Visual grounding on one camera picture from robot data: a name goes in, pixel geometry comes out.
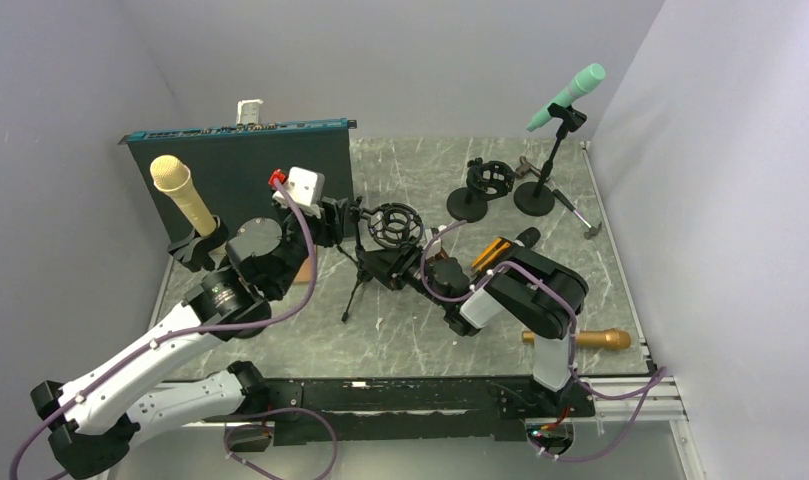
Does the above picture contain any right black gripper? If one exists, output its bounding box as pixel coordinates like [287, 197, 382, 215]
[359, 236, 451, 310]

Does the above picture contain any black tripod shock mount stand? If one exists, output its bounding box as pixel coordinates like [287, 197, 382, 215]
[341, 202, 425, 323]

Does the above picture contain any black condenser microphone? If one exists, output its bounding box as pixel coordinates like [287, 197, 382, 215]
[511, 227, 541, 249]

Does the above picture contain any gold microphone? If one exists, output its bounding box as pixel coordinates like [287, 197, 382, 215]
[522, 328, 632, 351]

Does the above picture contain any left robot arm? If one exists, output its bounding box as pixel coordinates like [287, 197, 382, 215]
[31, 198, 353, 479]

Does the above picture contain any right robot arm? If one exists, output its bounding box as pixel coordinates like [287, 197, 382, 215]
[357, 238, 589, 415]

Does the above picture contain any black left round-base stand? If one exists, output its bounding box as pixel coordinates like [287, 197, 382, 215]
[168, 216, 271, 329]

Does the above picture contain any black round-base clip stand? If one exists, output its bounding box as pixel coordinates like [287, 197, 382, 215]
[513, 103, 587, 217]

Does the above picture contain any cream yellow microphone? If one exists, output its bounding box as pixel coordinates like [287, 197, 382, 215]
[149, 155, 217, 237]

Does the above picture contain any mint green microphone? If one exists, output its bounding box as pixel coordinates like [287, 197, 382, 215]
[526, 63, 606, 132]

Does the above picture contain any brown wooden board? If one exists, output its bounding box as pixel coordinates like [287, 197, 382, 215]
[293, 257, 316, 284]

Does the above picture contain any dark rack unit blue edge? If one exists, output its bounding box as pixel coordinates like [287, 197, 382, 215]
[120, 118, 357, 242]

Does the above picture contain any orange utility knife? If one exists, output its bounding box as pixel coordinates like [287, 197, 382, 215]
[471, 237, 513, 273]

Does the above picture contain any white block behind rack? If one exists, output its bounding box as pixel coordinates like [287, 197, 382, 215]
[236, 98, 264, 125]

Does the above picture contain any grey metal clamp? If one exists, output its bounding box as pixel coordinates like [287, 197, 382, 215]
[514, 155, 541, 179]

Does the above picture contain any small grey hammer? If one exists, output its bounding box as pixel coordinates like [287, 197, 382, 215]
[553, 189, 602, 240]

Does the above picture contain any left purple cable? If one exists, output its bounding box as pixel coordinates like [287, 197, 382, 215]
[8, 177, 319, 480]

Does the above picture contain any purple cable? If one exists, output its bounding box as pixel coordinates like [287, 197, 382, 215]
[8, 177, 319, 480]
[419, 220, 670, 465]

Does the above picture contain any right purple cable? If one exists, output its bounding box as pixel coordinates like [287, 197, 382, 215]
[419, 220, 670, 465]

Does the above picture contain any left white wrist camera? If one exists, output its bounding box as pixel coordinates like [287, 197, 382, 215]
[269, 167, 325, 218]

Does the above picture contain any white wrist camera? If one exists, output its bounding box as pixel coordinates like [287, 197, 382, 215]
[269, 167, 325, 218]
[424, 225, 446, 249]

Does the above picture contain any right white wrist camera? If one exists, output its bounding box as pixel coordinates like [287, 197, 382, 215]
[424, 225, 446, 249]

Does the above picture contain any black round-base shock mount stand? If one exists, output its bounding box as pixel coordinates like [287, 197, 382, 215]
[446, 157, 515, 223]

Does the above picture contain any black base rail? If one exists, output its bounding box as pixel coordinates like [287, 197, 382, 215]
[222, 375, 596, 446]

